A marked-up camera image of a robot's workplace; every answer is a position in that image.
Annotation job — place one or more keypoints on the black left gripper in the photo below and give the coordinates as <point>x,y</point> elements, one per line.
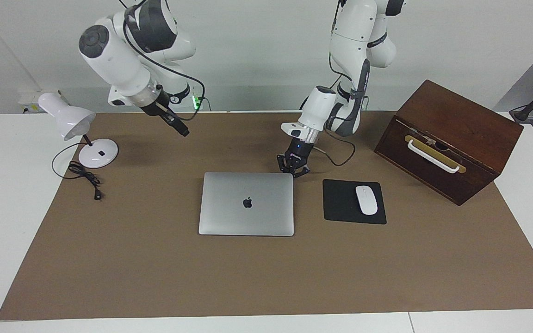
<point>300,150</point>

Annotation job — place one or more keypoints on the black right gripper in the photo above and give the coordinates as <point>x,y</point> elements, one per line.
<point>156,105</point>

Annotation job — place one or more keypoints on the grey aluminium laptop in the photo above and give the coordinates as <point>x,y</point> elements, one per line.
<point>245,212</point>

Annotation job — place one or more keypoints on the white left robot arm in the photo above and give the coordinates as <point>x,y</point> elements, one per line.
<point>350,41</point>

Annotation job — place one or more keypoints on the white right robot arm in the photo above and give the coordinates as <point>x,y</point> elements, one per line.
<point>118,64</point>

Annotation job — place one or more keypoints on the black mouse pad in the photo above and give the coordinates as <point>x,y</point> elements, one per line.
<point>340,203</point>

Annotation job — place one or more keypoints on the white computer mouse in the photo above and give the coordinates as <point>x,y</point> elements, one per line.
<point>366,200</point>

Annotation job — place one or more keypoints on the white desk lamp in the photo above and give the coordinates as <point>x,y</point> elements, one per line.
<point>100,155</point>

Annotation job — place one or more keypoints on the brown table mat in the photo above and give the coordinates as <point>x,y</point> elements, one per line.
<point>266,277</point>

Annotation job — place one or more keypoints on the brass plate on box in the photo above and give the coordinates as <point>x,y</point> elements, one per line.
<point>461,168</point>

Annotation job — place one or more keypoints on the dark brown wooden box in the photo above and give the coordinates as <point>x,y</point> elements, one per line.
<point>461,120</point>

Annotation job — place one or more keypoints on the white wall power strip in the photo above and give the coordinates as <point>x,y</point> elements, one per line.
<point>28,98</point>

